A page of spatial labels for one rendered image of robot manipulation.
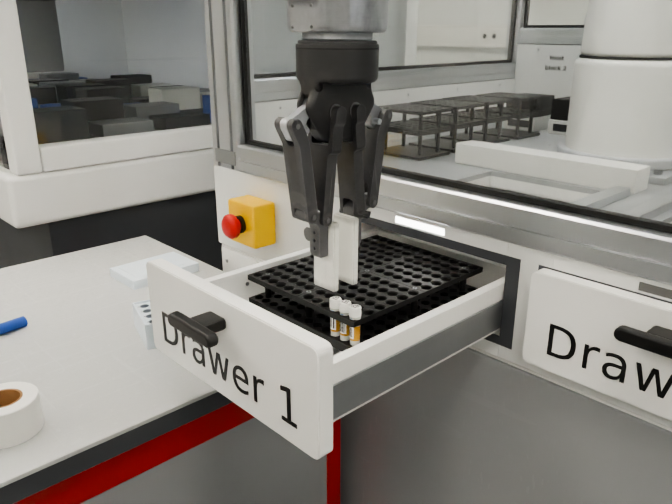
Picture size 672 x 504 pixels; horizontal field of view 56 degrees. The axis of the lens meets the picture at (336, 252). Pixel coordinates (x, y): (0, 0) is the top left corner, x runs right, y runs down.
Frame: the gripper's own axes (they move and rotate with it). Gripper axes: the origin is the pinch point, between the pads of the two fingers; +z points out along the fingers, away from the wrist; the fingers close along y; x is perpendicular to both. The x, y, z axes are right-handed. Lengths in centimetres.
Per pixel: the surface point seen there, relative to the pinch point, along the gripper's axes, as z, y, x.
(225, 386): 13.1, 10.6, -4.9
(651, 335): 4.9, -14.9, 25.7
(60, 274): 20, 4, -67
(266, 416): 13.4, 10.6, 1.8
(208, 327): 5.5, 12.8, -3.9
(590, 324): 7.2, -17.9, 18.8
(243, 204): 5.1, -15.3, -37.4
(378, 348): 7.5, 1.4, 7.3
